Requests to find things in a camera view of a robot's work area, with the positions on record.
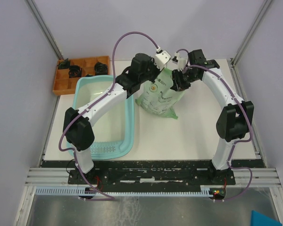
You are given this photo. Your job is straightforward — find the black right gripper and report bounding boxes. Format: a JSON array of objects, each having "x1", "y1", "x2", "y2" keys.
[{"x1": 167, "y1": 69, "x2": 198, "y2": 95}]

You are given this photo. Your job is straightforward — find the green cat litter bag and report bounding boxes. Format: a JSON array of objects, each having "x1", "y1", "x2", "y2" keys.
[{"x1": 135, "y1": 68, "x2": 184, "y2": 119}]

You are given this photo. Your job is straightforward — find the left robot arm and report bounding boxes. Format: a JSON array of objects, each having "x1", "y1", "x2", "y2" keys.
[{"x1": 63, "y1": 51, "x2": 170, "y2": 184}]

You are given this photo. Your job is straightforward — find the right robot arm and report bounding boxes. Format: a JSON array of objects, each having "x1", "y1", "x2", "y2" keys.
[{"x1": 172, "y1": 49, "x2": 254, "y2": 184}]

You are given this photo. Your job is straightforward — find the teal plastic litter box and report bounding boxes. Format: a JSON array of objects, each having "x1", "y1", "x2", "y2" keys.
[{"x1": 63, "y1": 75, "x2": 134, "y2": 161}]

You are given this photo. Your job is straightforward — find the black round part in tray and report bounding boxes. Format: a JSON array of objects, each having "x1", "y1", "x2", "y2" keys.
[{"x1": 94, "y1": 62, "x2": 108, "y2": 75}]

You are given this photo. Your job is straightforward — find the orange wooden compartment tray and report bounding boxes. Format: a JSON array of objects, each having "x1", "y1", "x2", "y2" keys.
[{"x1": 53, "y1": 56, "x2": 110, "y2": 96}]

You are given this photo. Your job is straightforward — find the small circuit board with LEDs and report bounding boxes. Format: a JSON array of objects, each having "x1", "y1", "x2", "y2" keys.
[{"x1": 212, "y1": 188, "x2": 226, "y2": 200}]

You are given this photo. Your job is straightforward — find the blue foam pad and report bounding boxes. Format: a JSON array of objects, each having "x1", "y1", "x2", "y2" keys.
[{"x1": 250, "y1": 210, "x2": 282, "y2": 226}]

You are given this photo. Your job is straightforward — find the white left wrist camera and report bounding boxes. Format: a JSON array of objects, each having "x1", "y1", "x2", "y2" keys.
[{"x1": 153, "y1": 48, "x2": 171, "y2": 70}]

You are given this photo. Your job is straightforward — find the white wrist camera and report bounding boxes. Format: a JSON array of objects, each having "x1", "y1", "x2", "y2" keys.
[
  {"x1": 172, "y1": 52, "x2": 188, "y2": 72},
  {"x1": 153, "y1": 48, "x2": 171, "y2": 70}
]

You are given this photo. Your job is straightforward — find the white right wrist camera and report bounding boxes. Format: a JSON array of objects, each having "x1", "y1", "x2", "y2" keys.
[{"x1": 172, "y1": 52, "x2": 188, "y2": 72}]

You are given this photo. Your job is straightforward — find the black ring part in tray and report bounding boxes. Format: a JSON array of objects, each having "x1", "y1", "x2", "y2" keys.
[{"x1": 68, "y1": 65, "x2": 82, "y2": 78}]

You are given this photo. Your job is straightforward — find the light blue cable duct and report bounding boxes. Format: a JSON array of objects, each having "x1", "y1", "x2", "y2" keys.
[{"x1": 34, "y1": 184, "x2": 214, "y2": 196}]

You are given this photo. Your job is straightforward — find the black mounting base plate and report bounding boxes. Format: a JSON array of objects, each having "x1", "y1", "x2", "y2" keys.
[{"x1": 68, "y1": 161, "x2": 236, "y2": 192}]

